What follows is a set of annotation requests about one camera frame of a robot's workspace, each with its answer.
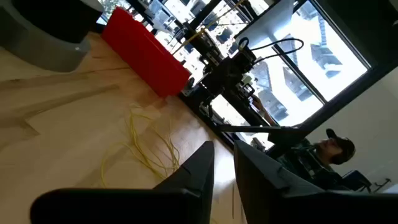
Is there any person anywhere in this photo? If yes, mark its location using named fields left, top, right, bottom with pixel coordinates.
left=275, top=127, right=357, bottom=191

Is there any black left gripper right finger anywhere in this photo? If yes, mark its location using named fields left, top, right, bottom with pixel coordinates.
left=233, top=139, right=398, bottom=224

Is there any grey duct tape roll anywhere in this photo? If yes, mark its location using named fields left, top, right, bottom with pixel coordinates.
left=0, top=0, right=105, bottom=73

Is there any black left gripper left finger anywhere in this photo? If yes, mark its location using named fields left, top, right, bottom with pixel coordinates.
left=30, top=140, right=215, bottom=224

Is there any yellow cord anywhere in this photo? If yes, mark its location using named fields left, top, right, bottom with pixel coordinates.
left=99, top=105, right=182, bottom=189

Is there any person's hand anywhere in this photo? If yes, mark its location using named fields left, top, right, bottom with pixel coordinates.
left=251, top=95, right=278, bottom=127

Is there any red plastic bin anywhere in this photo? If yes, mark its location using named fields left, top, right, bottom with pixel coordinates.
left=101, top=6, right=192, bottom=98

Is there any dark chair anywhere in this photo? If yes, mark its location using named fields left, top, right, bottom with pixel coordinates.
left=341, top=169, right=373, bottom=191

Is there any black aluminium table frame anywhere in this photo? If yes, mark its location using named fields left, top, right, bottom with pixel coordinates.
left=177, top=88, right=312, bottom=150

